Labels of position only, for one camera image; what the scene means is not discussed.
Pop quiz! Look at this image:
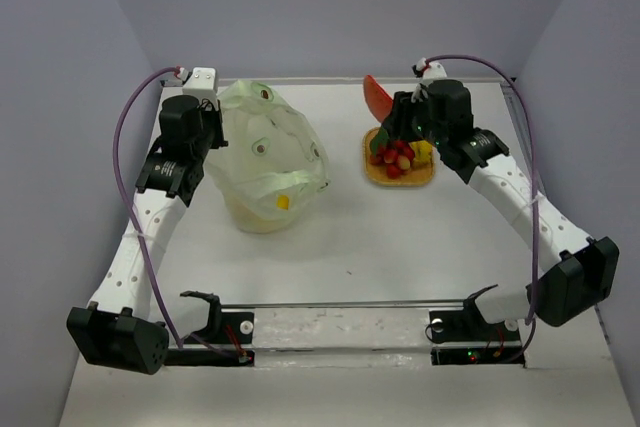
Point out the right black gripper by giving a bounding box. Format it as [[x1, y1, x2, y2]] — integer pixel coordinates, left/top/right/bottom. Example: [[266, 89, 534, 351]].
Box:
[[381, 91, 445, 149]]

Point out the red watermelon slice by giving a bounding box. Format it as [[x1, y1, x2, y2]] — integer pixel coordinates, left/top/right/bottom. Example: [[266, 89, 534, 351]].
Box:
[[362, 75, 393, 123]]

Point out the red cherry bunch with leaves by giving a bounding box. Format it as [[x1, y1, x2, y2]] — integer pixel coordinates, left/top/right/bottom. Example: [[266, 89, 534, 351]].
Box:
[[364, 128, 414, 185]]

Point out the yellow fake banana bunch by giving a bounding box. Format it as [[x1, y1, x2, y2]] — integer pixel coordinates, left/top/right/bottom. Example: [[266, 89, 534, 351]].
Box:
[[409, 140, 433, 168]]

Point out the translucent green plastic bag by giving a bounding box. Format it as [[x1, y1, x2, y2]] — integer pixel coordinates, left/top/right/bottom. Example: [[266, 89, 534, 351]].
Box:
[[205, 80, 330, 234]]

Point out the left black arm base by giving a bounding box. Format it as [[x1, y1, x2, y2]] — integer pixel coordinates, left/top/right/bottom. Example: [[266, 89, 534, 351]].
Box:
[[164, 290, 256, 367]]

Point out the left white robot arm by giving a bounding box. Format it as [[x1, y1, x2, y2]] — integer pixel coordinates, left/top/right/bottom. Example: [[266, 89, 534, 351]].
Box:
[[66, 94, 228, 375]]

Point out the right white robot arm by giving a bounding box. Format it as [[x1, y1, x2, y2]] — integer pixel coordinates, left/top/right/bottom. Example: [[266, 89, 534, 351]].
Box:
[[382, 79, 619, 339]]

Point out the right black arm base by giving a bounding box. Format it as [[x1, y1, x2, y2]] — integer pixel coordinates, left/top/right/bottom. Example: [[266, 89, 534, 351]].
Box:
[[424, 309, 526, 366]]

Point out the small yellow fake fruit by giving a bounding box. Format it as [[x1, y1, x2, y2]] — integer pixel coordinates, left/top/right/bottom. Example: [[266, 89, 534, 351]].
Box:
[[276, 195, 290, 210]]

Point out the orange woven square tray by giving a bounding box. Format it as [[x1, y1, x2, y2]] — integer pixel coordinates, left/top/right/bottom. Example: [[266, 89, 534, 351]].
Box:
[[362, 128, 435, 187]]

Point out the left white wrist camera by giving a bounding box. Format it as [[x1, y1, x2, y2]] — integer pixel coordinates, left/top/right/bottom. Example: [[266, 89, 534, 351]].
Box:
[[182, 67, 218, 104]]

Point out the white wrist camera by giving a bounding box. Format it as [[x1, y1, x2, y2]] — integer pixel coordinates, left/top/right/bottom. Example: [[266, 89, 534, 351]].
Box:
[[412, 58, 448, 83], [182, 67, 218, 104]]

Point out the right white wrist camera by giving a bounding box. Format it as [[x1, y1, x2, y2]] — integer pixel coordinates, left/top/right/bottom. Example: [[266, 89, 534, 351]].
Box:
[[412, 58, 448, 83]]

